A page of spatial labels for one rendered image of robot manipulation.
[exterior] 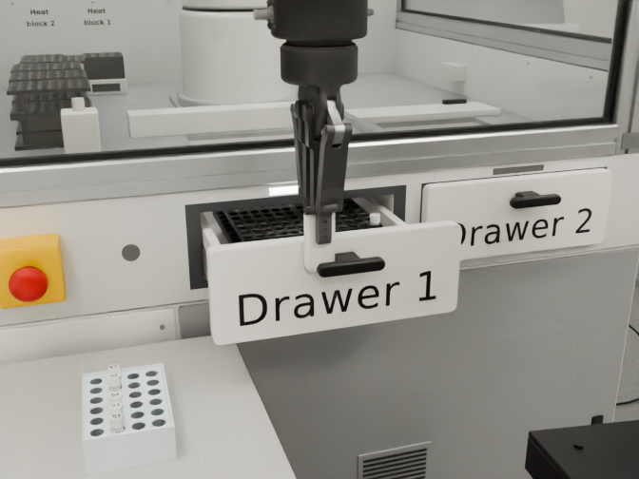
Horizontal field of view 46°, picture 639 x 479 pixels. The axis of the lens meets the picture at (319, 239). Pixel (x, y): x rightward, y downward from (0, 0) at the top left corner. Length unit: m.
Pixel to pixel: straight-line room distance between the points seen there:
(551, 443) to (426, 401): 0.46
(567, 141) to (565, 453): 0.52
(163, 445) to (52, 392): 0.19
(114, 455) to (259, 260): 0.24
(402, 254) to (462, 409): 0.42
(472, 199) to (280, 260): 0.34
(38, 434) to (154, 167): 0.32
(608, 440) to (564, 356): 0.52
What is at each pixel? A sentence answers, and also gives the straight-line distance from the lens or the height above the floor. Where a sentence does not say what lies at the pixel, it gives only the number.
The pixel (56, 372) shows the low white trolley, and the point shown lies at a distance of 0.94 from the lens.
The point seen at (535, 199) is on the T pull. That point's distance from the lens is 1.05.
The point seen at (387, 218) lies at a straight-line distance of 1.00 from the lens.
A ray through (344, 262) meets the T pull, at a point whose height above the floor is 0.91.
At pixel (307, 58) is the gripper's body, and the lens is 0.72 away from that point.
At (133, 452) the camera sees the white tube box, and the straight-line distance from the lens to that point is 0.76.
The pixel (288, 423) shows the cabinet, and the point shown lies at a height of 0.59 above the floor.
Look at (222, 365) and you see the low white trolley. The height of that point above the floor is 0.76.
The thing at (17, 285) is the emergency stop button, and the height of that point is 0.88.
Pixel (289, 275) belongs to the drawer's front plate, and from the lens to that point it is 0.82.
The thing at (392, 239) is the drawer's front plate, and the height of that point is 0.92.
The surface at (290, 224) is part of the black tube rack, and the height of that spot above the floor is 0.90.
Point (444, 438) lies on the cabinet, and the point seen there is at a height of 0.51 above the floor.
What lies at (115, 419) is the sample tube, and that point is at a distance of 0.75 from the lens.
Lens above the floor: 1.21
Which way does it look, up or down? 20 degrees down
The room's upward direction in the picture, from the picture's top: straight up
